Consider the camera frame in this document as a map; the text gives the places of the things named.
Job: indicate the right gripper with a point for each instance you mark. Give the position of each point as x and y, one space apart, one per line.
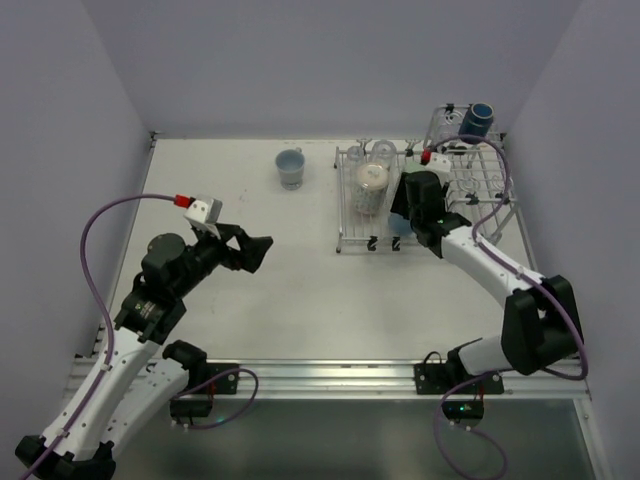
400 201

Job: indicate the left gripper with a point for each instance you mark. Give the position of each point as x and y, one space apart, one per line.
231 246

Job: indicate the light blue plastic cup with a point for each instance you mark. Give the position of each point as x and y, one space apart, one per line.
399 225

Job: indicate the floral patterned mug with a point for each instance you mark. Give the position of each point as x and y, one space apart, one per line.
369 188

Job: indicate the grey footed mug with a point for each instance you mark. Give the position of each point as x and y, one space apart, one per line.
290 165

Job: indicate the green plastic cup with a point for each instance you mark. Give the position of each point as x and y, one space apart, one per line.
412 166

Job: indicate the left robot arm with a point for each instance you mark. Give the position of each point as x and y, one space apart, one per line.
138 369

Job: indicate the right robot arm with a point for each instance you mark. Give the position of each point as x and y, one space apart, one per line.
540 325

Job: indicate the metal dish rack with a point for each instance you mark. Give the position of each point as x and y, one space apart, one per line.
472 177

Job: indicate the small clear glass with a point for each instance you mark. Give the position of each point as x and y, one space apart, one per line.
355 154

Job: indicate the dark blue cup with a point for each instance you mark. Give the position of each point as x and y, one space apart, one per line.
477 120

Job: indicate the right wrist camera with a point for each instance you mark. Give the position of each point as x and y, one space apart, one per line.
437 163

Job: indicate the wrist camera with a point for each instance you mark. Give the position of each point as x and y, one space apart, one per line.
203 214
437 163

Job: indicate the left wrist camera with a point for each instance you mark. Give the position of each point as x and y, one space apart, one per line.
203 214

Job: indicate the aluminium mounting rail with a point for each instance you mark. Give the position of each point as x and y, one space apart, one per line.
385 380

